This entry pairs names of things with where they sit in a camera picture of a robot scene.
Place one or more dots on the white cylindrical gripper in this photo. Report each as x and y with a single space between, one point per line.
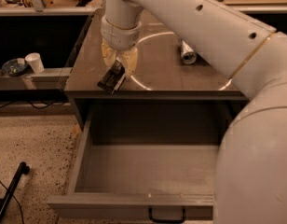
119 36

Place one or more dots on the black rxbar chocolate bar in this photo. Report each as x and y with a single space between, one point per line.
113 79

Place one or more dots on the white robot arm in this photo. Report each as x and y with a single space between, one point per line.
251 171

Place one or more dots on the grey counter cabinet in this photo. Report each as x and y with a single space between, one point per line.
159 72

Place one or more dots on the grey open top drawer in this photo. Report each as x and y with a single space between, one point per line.
128 161

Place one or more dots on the silver blue soda can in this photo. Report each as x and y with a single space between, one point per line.
188 55

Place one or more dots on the low grey side shelf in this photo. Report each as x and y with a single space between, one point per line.
50 79

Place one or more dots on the white paper cup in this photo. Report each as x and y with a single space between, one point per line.
34 60

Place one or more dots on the dark round dish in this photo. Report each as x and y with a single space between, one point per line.
14 67

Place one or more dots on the black pole on floor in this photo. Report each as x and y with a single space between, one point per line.
23 169

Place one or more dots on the black drawer handle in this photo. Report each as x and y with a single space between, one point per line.
166 216

